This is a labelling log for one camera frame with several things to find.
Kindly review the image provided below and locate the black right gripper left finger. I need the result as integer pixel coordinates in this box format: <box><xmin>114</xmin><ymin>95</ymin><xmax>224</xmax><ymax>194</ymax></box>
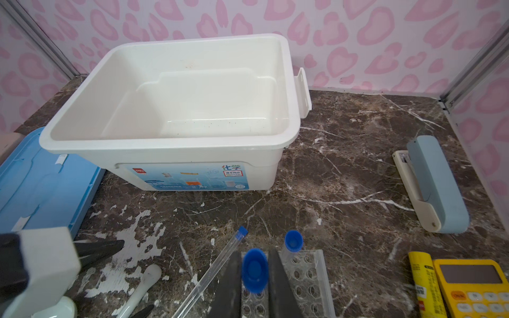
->
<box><xmin>207</xmin><ymin>251</ymin><xmax>242</xmax><ymax>318</ymax></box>

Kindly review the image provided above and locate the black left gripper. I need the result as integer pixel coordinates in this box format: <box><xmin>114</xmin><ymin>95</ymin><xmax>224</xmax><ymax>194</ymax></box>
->
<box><xmin>1</xmin><ymin>227</ymin><xmax>155</xmax><ymax>318</ymax></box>

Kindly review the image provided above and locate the white plastic storage bin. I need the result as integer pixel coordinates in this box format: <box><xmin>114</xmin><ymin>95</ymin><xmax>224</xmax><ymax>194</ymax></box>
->
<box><xmin>40</xmin><ymin>34</ymin><xmax>312</xmax><ymax>192</ymax></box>

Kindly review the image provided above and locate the blue plastic bin lid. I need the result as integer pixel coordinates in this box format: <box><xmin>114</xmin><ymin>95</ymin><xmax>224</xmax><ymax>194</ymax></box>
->
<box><xmin>1</xmin><ymin>129</ymin><xmax>105</xmax><ymax>237</ymax></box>

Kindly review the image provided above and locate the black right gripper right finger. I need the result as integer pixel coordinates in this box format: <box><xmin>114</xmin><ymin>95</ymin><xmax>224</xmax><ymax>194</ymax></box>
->
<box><xmin>268</xmin><ymin>249</ymin><xmax>303</xmax><ymax>318</ymax></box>

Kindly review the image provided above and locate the white ceramic mortar bowl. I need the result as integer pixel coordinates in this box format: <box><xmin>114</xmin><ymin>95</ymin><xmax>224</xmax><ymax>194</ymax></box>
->
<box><xmin>31</xmin><ymin>296</ymin><xmax>78</xmax><ymax>318</ymax></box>

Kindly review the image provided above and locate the yellow calculator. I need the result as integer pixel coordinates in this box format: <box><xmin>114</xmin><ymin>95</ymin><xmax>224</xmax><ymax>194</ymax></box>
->
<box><xmin>433</xmin><ymin>259</ymin><xmax>509</xmax><ymax>318</ymax></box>

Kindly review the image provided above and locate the blue capped test tube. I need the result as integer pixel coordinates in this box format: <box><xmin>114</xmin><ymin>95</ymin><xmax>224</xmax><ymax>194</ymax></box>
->
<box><xmin>172</xmin><ymin>226</ymin><xmax>248</xmax><ymax>318</ymax></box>
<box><xmin>283</xmin><ymin>230</ymin><xmax>304</xmax><ymax>253</ymax></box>
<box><xmin>241</xmin><ymin>249</ymin><xmax>269</xmax><ymax>294</ymax></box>

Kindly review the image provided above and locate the clear test tube rack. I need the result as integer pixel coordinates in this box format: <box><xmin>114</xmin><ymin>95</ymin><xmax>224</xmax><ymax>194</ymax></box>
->
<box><xmin>241</xmin><ymin>250</ymin><xmax>335</xmax><ymax>317</ymax></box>

